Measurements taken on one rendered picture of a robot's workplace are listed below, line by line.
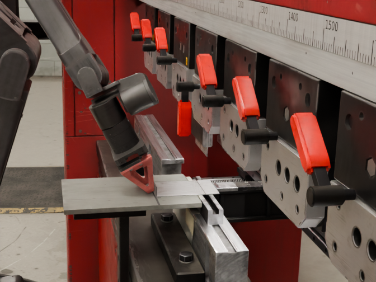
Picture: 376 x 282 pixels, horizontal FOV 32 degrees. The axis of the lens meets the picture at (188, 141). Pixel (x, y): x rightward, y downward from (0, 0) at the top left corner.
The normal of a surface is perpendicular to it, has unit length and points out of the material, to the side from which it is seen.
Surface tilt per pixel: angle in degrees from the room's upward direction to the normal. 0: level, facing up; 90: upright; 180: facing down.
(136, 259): 0
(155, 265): 0
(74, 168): 90
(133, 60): 90
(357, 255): 90
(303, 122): 39
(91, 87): 79
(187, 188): 0
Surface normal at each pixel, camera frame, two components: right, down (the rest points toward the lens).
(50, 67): 0.05, 0.26
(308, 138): 0.15, -0.58
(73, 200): 0.03, -0.96
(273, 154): -0.98, 0.04
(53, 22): -0.14, 0.10
